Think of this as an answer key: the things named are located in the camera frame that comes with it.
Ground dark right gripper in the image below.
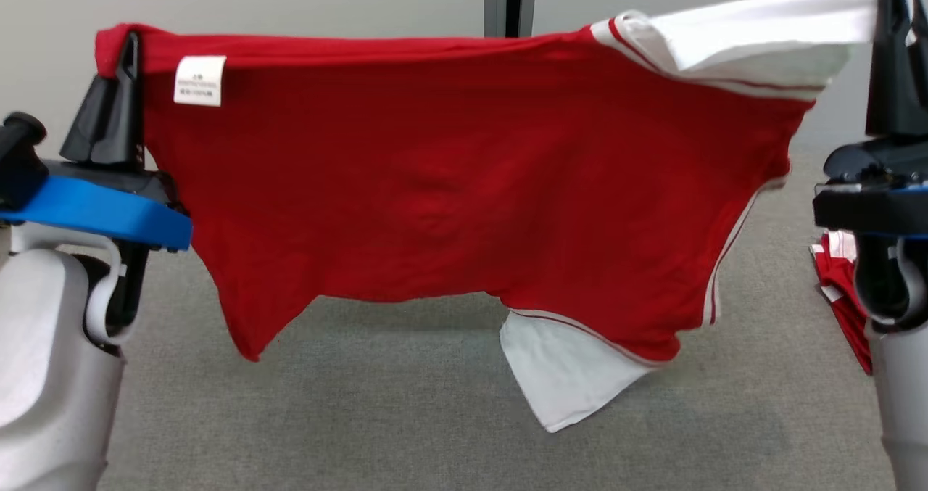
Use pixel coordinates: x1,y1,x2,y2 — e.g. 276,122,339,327
823,0,928,186

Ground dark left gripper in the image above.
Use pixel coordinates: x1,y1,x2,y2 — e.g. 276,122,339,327
43,33,183,213

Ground red shorts with white trim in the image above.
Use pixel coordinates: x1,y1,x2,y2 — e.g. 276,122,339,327
94,0,916,434

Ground red white garment pile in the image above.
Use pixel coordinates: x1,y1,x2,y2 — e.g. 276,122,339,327
810,230,874,376

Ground grey metal partition post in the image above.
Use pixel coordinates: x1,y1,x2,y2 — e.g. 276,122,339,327
484,0,539,40

